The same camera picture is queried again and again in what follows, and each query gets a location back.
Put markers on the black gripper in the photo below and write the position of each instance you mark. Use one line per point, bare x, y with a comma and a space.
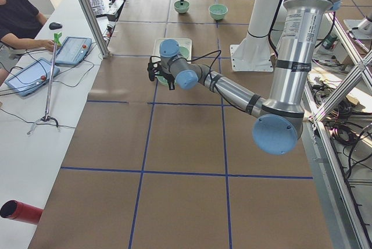
170, 81

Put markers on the green bowl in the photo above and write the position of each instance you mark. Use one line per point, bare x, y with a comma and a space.
162, 81
218, 11
181, 7

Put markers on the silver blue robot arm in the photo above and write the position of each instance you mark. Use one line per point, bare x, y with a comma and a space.
281, 39

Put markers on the person's right hand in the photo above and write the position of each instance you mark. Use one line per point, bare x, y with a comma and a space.
48, 44

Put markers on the white bear tray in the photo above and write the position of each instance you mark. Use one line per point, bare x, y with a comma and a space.
184, 43

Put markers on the black keyboard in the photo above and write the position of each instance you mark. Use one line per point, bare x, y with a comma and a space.
98, 7

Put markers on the blue teach pendant far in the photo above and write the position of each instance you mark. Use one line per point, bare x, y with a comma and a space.
72, 51

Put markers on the blue teach pendant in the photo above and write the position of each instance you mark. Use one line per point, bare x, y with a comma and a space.
72, 51
31, 78

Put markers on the silver reacher grabber stick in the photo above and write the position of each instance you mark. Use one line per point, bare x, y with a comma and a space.
46, 116

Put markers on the black computer mouse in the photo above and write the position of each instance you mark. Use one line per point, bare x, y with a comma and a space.
55, 26

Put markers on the blue teach pendant near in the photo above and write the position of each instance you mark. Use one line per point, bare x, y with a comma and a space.
31, 78

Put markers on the person in black shirt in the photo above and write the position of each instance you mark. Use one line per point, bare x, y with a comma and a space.
21, 21

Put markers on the red cylinder tube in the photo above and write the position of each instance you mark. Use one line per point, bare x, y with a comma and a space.
22, 212

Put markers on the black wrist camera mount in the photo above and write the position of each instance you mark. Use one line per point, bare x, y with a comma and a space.
154, 68

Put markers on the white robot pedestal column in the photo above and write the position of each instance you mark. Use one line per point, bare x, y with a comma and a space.
253, 53

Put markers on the aluminium frame post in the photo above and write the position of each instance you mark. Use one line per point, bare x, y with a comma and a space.
94, 27

